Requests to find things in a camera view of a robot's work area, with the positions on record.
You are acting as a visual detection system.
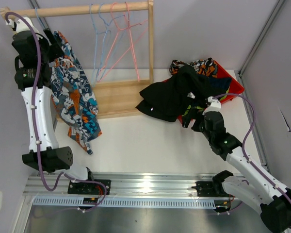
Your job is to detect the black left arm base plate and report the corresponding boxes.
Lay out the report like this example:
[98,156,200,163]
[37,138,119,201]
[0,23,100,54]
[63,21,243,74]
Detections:
[67,179,112,195]

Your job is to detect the lime green shorts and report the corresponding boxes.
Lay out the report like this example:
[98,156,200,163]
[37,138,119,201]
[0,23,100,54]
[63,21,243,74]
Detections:
[184,93,229,115]

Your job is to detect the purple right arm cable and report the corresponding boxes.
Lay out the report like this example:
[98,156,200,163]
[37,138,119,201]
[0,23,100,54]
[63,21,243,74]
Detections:
[208,93,291,229]

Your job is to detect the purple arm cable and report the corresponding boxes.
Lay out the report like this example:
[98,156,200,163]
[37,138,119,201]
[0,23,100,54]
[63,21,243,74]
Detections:
[4,12,107,213]
[208,93,291,229]

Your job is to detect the teal patterned shorts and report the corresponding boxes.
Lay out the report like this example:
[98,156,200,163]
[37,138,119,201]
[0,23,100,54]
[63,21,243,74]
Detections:
[49,31,102,155]

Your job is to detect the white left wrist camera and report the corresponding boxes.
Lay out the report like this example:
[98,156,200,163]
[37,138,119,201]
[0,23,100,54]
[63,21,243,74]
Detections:
[5,17,39,33]

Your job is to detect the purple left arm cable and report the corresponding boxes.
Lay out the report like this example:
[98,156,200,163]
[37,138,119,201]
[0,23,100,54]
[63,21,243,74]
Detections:
[4,12,107,213]

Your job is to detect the orange camouflage shorts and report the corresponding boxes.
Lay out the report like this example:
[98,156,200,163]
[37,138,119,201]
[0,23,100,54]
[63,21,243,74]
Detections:
[169,58,219,78]

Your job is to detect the slotted white cable duct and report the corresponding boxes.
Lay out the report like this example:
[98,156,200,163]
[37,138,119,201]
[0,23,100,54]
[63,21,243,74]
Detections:
[32,196,228,209]

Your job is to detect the black shorts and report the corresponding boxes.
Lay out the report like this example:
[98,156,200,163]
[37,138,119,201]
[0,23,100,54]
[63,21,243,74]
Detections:
[135,65,224,123]

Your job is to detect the blue hanger holding green shorts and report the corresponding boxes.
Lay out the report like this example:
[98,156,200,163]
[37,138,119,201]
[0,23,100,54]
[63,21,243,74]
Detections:
[89,2,140,84]

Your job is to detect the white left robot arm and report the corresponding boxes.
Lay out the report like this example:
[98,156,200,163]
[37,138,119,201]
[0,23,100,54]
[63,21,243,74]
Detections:
[12,30,96,194]

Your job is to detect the wooden clothes rack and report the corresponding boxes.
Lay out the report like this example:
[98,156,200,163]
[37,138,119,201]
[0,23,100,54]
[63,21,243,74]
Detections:
[0,0,155,119]

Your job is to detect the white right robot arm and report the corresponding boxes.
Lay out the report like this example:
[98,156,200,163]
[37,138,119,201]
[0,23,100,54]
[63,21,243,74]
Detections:
[182,108,291,233]

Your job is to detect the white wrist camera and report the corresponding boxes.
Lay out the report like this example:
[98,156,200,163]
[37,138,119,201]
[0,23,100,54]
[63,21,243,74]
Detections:
[202,96,221,115]
[5,17,39,33]

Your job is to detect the pink wire hanger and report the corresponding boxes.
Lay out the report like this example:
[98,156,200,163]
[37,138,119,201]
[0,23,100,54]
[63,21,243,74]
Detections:
[125,2,148,82]
[97,2,149,83]

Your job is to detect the navy blue shorts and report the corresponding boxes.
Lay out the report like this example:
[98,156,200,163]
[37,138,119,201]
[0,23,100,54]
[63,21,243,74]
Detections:
[208,77,232,93]

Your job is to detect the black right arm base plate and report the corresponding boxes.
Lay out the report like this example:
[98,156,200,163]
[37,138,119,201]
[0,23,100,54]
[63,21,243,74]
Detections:
[191,181,229,197]

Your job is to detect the aluminium mounting rail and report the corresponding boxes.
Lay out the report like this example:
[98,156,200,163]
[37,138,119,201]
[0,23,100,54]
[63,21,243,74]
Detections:
[23,172,215,199]

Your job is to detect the red plastic tray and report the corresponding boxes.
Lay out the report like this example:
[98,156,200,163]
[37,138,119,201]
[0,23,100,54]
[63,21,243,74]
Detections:
[157,60,245,125]

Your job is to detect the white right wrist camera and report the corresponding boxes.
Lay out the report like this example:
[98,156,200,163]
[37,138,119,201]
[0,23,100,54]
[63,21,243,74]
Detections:
[202,96,221,115]

